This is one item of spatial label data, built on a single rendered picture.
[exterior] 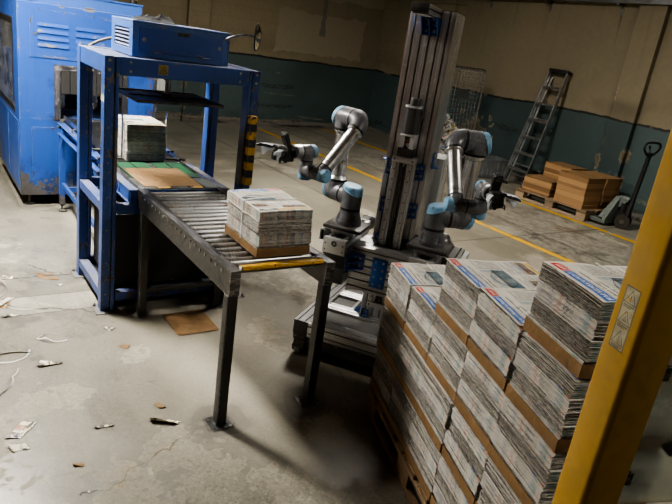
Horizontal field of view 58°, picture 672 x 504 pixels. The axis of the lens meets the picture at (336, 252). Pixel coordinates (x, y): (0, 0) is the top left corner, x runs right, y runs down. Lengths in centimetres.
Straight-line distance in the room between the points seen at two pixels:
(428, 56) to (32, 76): 367
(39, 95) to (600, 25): 767
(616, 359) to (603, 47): 902
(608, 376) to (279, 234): 185
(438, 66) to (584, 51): 702
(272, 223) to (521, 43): 869
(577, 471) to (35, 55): 536
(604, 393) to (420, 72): 243
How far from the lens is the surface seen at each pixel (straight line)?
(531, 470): 195
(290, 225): 287
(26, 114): 602
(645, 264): 126
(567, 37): 1057
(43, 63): 599
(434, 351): 251
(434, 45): 345
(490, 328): 211
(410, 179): 344
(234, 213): 304
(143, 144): 460
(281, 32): 1259
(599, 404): 137
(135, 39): 385
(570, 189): 895
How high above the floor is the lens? 180
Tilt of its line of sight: 19 degrees down
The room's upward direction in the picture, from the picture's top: 9 degrees clockwise
